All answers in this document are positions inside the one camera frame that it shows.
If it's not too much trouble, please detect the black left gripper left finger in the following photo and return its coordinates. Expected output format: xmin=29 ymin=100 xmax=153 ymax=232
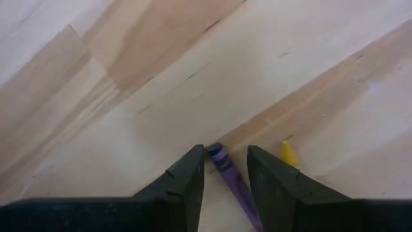
xmin=0 ymin=144 xmax=205 ymax=232

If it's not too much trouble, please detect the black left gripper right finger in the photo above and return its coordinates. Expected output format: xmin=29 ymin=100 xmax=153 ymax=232
xmin=247 ymin=144 xmax=412 ymax=232

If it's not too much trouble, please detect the yellow crayon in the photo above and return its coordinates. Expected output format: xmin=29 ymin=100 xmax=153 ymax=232
xmin=281 ymin=140 xmax=300 ymax=169

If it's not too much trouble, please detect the purple crayon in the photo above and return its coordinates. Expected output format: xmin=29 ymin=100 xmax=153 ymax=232
xmin=207 ymin=142 xmax=265 ymax=232

